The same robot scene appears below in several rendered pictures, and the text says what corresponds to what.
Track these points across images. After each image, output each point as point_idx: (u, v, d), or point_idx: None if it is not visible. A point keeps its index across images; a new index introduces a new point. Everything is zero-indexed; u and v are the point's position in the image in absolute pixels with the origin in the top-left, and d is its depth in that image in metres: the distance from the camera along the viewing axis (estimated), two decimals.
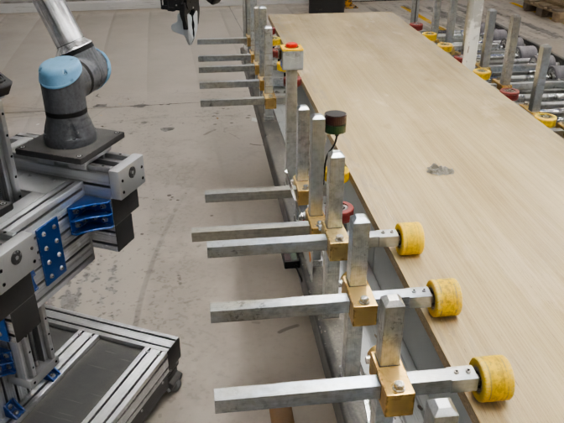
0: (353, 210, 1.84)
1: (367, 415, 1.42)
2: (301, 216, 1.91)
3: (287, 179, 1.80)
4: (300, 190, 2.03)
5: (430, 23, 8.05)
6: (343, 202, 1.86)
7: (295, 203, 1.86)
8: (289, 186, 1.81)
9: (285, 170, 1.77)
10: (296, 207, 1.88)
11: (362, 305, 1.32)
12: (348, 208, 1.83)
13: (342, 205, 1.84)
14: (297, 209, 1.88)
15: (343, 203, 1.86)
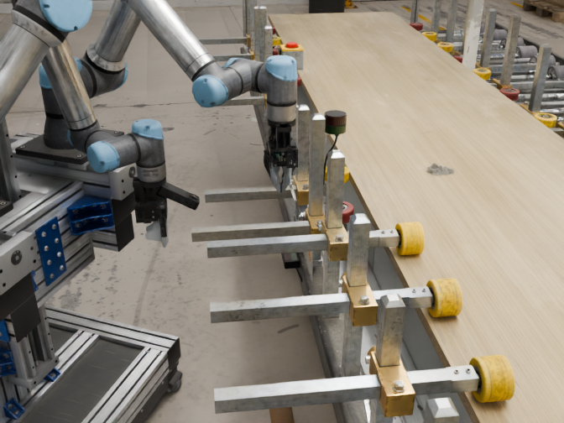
0: (353, 210, 1.84)
1: (367, 415, 1.42)
2: (301, 216, 1.91)
3: None
4: (300, 190, 2.03)
5: (430, 23, 8.05)
6: (343, 202, 1.86)
7: (295, 203, 1.86)
8: (289, 186, 1.81)
9: None
10: (296, 207, 1.88)
11: (362, 305, 1.32)
12: (348, 208, 1.83)
13: (342, 205, 1.84)
14: (297, 209, 1.88)
15: (343, 203, 1.86)
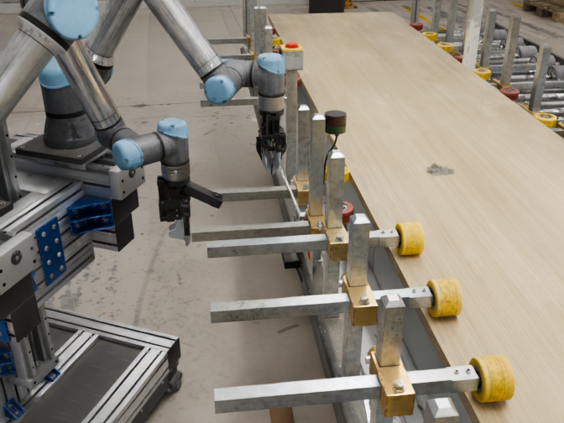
0: (353, 210, 1.84)
1: (367, 415, 1.42)
2: (300, 211, 1.92)
3: (279, 170, 1.99)
4: (300, 190, 2.03)
5: (430, 23, 8.05)
6: (343, 202, 1.86)
7: (292, 195, 1.94)
8: (283, 174, 1.97)
9: None
10: (294, 201, 1.93)
11: (362, 305, 1.32)
12: (348, 208, 1.83)
13: (342, 205, 1.84)
14: (295, 203, 1.93)
15: (343, 203, 1.86)
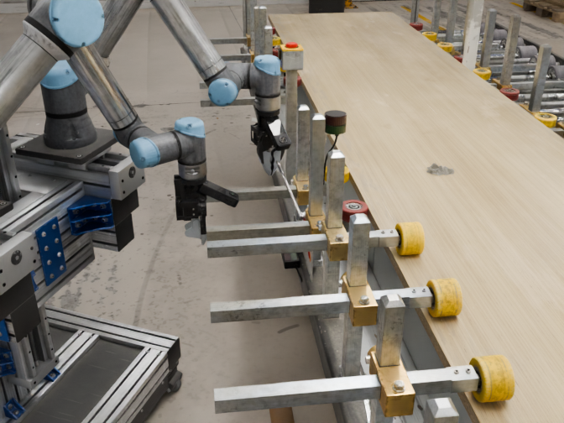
0: (368, 209, 1.84)
1: (367, 415, 1.42)
2: (300, 211, 1.92)
3: (279, 171, 1.99)
4: (300, 190, 2.03)
5: (430, 23, 8.05)
6: (357, 201, 1.87)
7: (292, 195, 1.94)
8: (283, 175, 1.97)
9: (276, 161, 2.00)
10: (294, 201, 1.93)
11: (362, 305, 1.32)
12: (362, 207, 1.83)
13: (356, 204, 1.84)
14: (295, 203, 1.93)
15: (357, 202, 1.86)
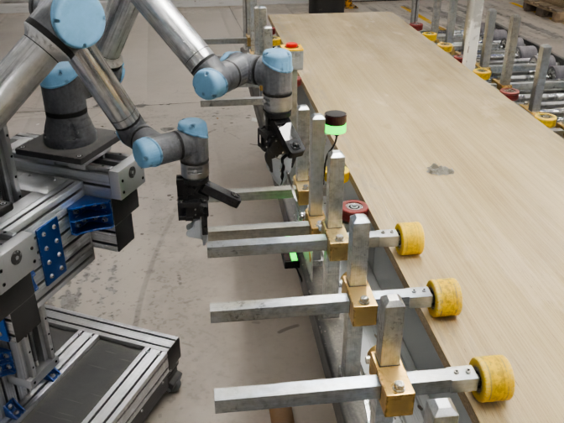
0: (368, 209, 1.84)
1: (367, 415, 1.42)
2: (301, 216, 1.91)
3: (289, 180, 1.79)
4: (300, 190, 2.03)
5: (430, 23, 8.05)
6: (357, 201, 1.87)
7: (296, 204, 1.86)
8: (290, 187, 1.80)
9: (287, 171, 1.76)
10: (297, 207, 1.88)
11: (362, 305, 1.32)
12: (362, 207, 1.83)
13: (356, 204, 1.84)
14: (297, 209, 1.88)
15: (357, 202, 1.86)
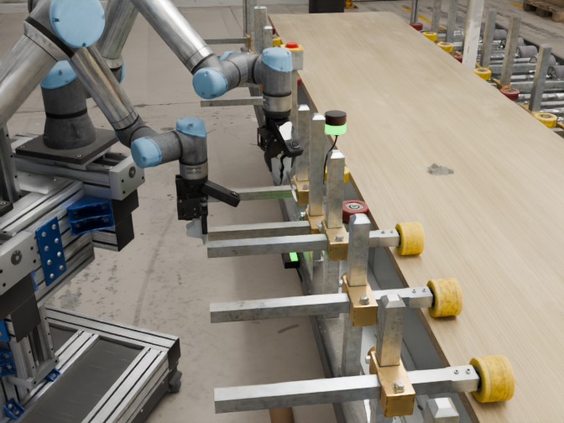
0: (368, 209, 1.84)
1: (367, 415, 1.42)
2: (301, 216, 1.91)
3: (289, 180, 1.79)
4: (300, 190, 2.03)
5: (430, 23, 8.05)
6: (357, 201, 1.87)
7: (296, 204, 1.86)
8: (290, 187, 1.80)
9: (287, 171, 1.76)
10: (297, 207, 1.88)
11: (362, 305, 1.32)
12: (362, 207, 1.83)
13: (356, 204, 1.84)
14: (297, 209, 1.88)
15: (357, 202, 1.86)
